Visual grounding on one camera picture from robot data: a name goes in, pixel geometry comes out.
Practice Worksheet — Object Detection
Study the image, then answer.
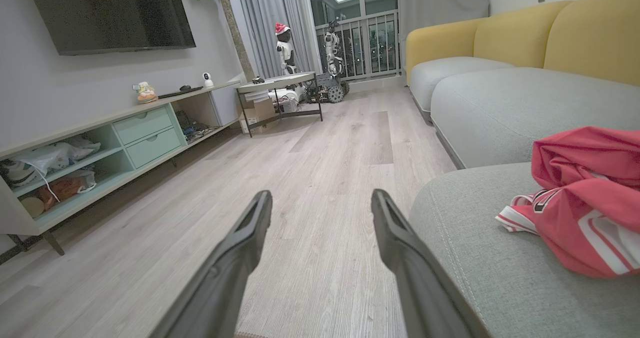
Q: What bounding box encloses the robot figure with santa hat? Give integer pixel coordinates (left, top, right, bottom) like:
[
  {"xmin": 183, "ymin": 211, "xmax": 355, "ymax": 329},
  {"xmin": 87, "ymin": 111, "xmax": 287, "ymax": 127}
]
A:
[{"xmin": 274, "ymin": 23, "xmax": 299, "ymax": 76}]

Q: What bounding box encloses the white humanoid robot figure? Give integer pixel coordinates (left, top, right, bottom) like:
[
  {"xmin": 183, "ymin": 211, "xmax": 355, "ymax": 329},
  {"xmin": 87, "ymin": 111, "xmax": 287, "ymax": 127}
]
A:
[{"xmin": 322, "ymin": 22, "xmax": 346, "ymax": 77}]

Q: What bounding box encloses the grey striped window curtain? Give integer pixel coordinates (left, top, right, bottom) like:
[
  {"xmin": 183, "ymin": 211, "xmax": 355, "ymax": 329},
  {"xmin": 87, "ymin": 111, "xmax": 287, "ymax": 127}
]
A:
[{"xmin": 230, "ymin": 0, "xmax": 323, "ymax": 78}]

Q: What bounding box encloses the beige green tv cabinet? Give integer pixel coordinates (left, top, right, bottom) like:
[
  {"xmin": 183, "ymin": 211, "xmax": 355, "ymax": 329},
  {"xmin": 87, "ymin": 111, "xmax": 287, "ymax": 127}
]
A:
[{"xmin": 0, "ymin": 80, "xmax": 243, "ymax": 258}]

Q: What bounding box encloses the white balcony railing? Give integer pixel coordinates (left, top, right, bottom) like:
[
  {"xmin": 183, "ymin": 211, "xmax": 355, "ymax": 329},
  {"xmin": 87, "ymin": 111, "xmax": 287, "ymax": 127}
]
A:
[{"xmin": 316, "ymin": 10, "xmax": 402, "ymax": 81}]

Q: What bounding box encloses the flat black remote bar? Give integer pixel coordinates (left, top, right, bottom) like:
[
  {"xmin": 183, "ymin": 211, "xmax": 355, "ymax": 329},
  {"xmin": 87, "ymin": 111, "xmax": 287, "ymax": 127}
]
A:
[{"xmin": 158, "ymin": 86, "xmax": 204, "ymax": 99}]

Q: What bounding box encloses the brown cardboard box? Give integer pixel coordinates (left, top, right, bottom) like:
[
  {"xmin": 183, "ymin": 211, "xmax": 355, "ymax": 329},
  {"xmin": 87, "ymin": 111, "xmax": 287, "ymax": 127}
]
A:
[{"xmin": 239, "ymin": 99, "xmax": 279, "ymax": 134}]

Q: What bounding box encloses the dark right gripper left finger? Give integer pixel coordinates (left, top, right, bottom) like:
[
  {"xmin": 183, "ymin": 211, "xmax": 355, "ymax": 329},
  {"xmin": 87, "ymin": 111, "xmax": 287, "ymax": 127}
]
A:
[{"xmin": 150, "ymin": 190, "xmax": 274, "ymax": 338}]

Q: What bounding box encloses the mint green cabinet drawer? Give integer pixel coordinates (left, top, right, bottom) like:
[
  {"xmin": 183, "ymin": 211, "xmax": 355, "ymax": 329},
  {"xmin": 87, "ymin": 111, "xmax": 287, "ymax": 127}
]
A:
[
  {"xmin": 125, "ymin": 127, "xmax": 183, "ymax": 169},
  {"xmin": 112, "ymin": 106, "xmax": 174, "ymax": 146}
]

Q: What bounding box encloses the small colourful figurine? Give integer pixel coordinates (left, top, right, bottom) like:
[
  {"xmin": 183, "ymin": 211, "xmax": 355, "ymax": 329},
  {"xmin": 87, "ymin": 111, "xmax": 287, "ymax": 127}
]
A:
[{"xmin": 132, "ymin": 82, "xmax": 159, "ymax": 104}]

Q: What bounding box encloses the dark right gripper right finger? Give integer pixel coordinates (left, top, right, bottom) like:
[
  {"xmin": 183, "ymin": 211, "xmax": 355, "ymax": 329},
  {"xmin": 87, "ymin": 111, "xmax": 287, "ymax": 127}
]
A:
[{"xmin": 371, "ymin": 189, "xmax": 493, "ymax": 338}]

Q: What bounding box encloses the orange plastic bag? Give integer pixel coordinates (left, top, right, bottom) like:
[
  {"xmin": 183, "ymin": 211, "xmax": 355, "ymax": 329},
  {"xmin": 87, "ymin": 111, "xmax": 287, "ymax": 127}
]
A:
[{"xmin": 20, "ymin": 170, "xmax": 97, "ymax": 218}]

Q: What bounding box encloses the red jersey white black trim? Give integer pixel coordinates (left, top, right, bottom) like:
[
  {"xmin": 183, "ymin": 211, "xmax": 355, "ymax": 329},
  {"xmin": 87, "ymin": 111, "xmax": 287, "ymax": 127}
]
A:
[{"xmin": 495, "ymin": 126, "xmax": 640, "ymax": 279}]

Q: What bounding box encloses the potted tree plant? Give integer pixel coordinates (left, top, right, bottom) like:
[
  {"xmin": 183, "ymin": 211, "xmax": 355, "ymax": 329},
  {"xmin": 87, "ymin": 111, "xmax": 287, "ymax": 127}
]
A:
[{"xmin": 182, "ymin": 0, "xmax": 258, "ymax": 83}]

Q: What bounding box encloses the yellow sofa back cushion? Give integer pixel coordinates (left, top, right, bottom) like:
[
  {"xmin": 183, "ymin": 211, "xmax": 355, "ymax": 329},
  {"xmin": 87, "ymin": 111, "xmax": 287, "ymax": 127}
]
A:
[
  {"xmin": 405, "ymin": 18, "xmax": 488, "ymax": 86},
  {"xmin": 543, "ymin": 0, "xmax": 640, "ymax": 87},
  {"xmin": 472, "ymin": 0, "xmax": 573, "ymax": 69}
]

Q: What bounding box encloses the black wheeled rover robot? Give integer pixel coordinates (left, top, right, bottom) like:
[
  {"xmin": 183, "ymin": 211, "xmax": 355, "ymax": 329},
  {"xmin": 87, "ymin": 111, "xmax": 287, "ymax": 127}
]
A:
[{"xmin": 304, "ymin": 73, "xmax": 351, "ymax": 104}]

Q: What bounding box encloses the grey sofa seat cushion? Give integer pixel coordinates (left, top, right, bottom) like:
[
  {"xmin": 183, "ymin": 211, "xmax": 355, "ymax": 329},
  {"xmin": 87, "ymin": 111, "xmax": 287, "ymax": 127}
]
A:
[
  {"xmin": 409, "ymin": 56, "xmax": 516, "ymax": 113},
  {"xmin": 409, "ymin": 162, "xmax": 640, "ymax": 338},
  {"xmin": 430, "ymin": 68, "xmax": 640, "ymax": 170}
]

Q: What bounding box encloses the white plastic bag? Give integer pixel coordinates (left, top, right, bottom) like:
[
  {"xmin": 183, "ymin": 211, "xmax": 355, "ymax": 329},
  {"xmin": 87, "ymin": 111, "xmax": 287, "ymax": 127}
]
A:
[{"xmin": 0, "ymin": 135, "xmax": 102, "ymax": 188}]

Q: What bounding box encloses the grey top coffee table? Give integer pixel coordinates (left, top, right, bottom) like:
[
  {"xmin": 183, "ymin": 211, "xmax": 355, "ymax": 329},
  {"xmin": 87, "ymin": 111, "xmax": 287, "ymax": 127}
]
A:
[{"xmin": 236, "ymin": 72, "xmax": 324, "ymax": 138}]

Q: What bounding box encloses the pale grey window curtain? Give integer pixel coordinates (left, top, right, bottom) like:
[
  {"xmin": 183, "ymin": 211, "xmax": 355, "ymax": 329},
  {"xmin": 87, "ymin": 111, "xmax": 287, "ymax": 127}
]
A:
[{"xmin": 397, "ymin": 0, "xmax": 490, "ymax": 73}]

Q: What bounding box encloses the black wall television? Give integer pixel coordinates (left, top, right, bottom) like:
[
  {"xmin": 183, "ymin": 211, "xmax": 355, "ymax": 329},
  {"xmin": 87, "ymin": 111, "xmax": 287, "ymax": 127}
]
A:
[{"xmin": 23, "ymin": 0, "xmax": 197, "ymax": 56}]

